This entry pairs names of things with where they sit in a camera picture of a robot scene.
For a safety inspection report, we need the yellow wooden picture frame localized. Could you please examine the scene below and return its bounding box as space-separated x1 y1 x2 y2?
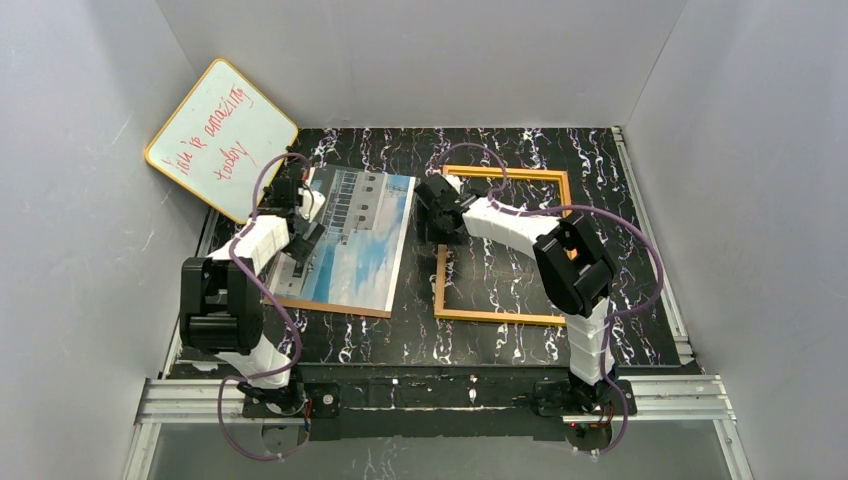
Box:
433 165 571 327

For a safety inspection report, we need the building photo print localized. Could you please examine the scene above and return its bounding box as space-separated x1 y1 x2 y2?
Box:
269 165 417 311

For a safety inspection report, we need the brown backing board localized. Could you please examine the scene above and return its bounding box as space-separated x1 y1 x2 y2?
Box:
276 297 391 318

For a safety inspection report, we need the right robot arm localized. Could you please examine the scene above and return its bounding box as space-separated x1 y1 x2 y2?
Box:
414 174 619 387

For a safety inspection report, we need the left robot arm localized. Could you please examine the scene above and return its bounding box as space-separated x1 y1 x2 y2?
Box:
179 180 326 390

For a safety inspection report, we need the yellow-rimmed whiteboard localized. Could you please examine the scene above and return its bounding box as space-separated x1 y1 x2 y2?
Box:
144 58 299 223

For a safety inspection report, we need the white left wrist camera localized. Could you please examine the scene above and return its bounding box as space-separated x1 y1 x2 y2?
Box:
299 186 326 221

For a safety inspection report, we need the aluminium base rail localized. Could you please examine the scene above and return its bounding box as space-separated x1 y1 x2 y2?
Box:
125 368 752 479

